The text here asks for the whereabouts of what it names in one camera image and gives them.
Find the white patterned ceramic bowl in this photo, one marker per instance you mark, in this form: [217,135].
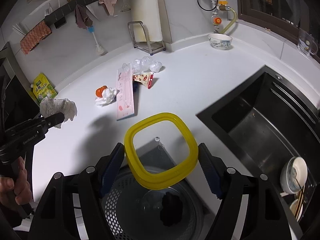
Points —
[220,41]

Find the black kitchen sink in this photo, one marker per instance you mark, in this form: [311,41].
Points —
[265,122]

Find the black wall rail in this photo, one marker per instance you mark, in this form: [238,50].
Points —
[64,10]

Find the printed paper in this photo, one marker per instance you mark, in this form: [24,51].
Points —
[51,106]

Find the white cutting board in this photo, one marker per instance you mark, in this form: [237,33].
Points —
[153,14]

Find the hanging peeler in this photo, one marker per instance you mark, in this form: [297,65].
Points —
[126,6]

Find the metal cutting board rack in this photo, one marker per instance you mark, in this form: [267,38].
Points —
[150,47]

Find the pink package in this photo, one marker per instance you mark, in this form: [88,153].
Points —
[125,99]

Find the yellow square container lid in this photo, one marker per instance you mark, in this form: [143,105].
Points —
[151,165]

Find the dark brown hanging rag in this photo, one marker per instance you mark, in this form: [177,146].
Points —
[81,17]

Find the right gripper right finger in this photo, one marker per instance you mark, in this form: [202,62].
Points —
[209,170]

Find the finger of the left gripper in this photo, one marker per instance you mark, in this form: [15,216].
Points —
[52,121]

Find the white bowl in sink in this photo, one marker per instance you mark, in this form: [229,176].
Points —
[294,175]

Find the clear glass mug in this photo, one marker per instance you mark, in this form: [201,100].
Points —
[306,43]

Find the white tissue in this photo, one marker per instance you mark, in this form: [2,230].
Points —
[109,96]

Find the black mesh trash bin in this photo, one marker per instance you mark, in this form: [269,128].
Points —
[134,212]

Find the person's left hand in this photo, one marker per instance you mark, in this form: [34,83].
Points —
[16,193]

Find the gas valve with hose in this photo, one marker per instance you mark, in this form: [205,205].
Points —
[217,8]

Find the white bottle brush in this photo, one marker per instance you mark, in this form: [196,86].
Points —
[98,47]

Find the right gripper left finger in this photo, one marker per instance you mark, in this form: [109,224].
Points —
[111,168]

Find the dark window frame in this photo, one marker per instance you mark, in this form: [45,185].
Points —
[283,17]

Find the green yellow detergent pouch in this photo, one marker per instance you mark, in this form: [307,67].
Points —
[42,88]

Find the orange fruit peel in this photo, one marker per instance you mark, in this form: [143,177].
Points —
[99,91]

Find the orange wavy dish cloth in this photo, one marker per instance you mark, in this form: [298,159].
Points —
[34,37]

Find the chopsticks in sink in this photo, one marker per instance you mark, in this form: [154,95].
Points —
[297,206]

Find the clear plastic bag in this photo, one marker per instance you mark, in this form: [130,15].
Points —
[145,64]

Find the red white snack wrapper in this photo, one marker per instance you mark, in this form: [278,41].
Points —
[144,78]

